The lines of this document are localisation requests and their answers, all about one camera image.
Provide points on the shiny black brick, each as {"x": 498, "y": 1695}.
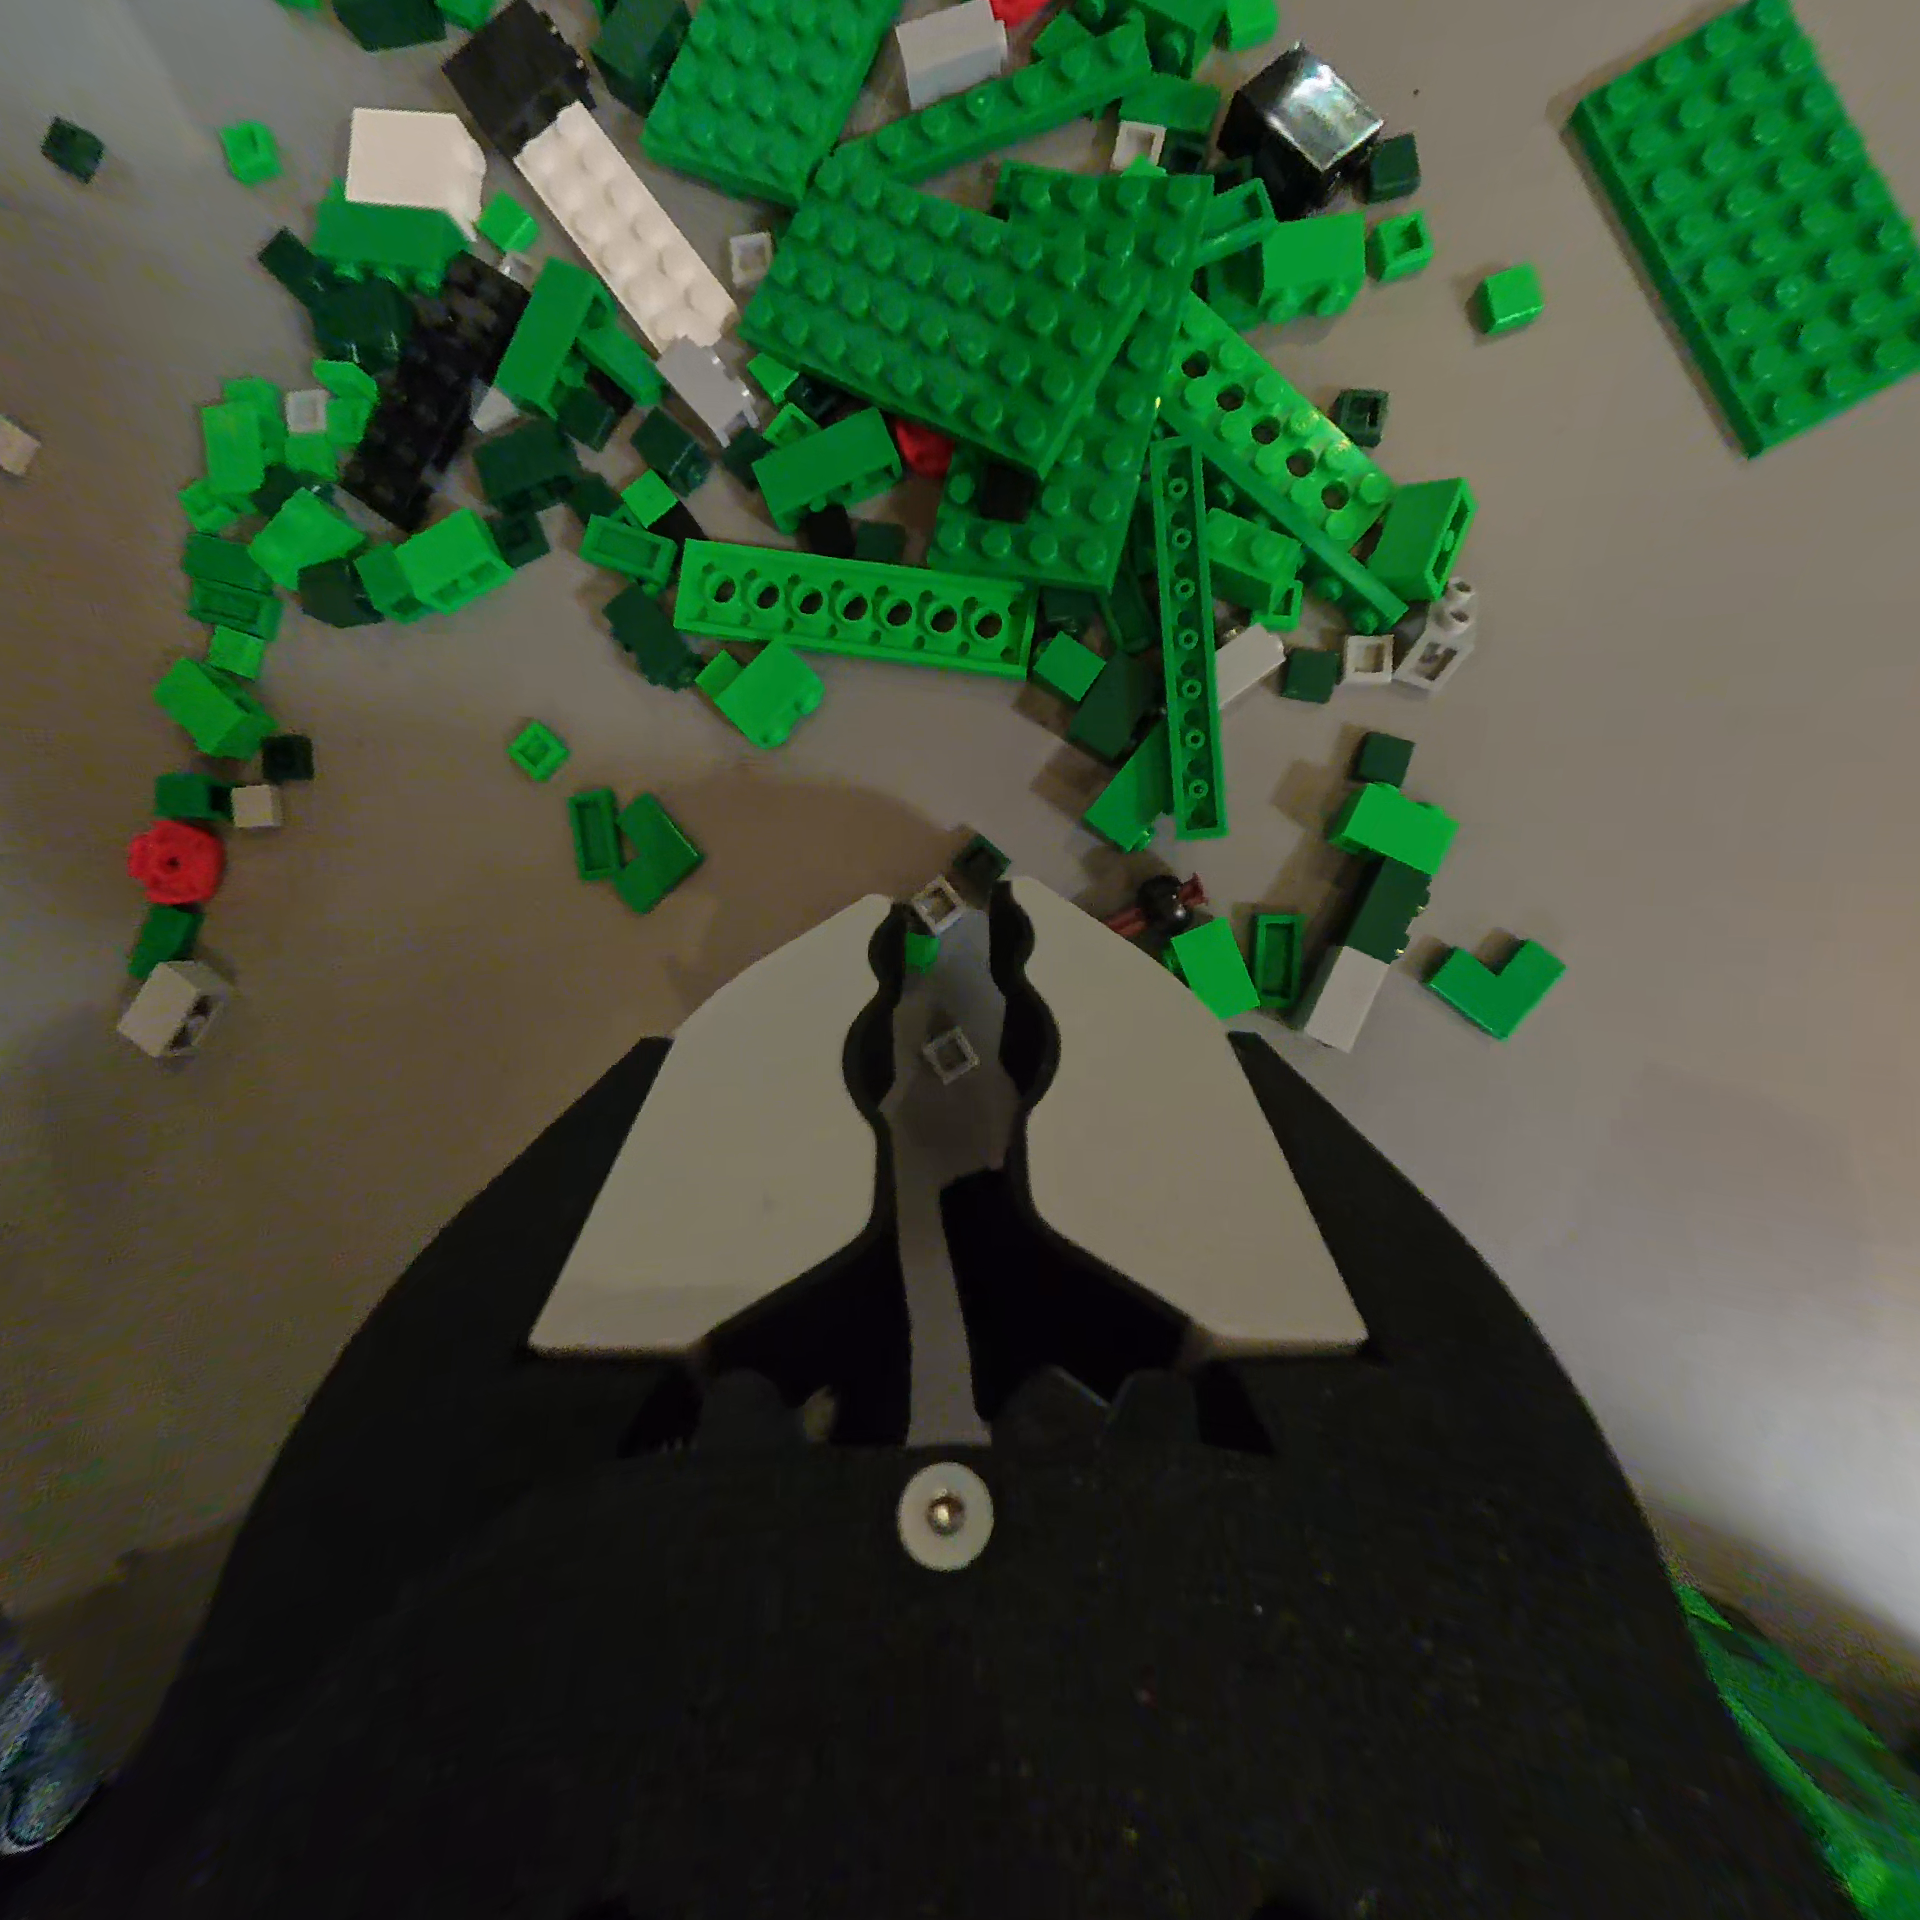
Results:
{"x": 1298, "y": 129}

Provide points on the long white brick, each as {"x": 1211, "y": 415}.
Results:
{"x": 629, "y": 226}

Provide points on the green studded baseplate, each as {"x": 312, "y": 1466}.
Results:
{"x": 945, "y": 317}
{"x": 1079, "y": 510}
{"x": 1756, "y": 211}
{"x": 763, "y": 91}

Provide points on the green toy set box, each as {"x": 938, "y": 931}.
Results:
{"x": 1829, "y": 1787}

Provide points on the long thin green plate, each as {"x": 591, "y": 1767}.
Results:
{"x": 1189, "y": 645}

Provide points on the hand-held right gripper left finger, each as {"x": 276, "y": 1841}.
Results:
{"x": 721, "y": 1185}

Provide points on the small grey square tile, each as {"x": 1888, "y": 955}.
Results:
{"x": 935, "y": 1045}
{"x": 922, "y": 897}

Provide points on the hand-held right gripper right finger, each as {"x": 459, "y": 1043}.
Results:
{"x": 1184, "y": 1185}

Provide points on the long black plate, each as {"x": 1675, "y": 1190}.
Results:
{"x": 427, "y": 398}

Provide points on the pile of green toy bricks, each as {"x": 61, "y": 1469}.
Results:
{"x": 451, "y": 564}

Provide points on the person's dark blue clothing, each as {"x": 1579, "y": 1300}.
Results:
{"x": 37, "y": 1757}

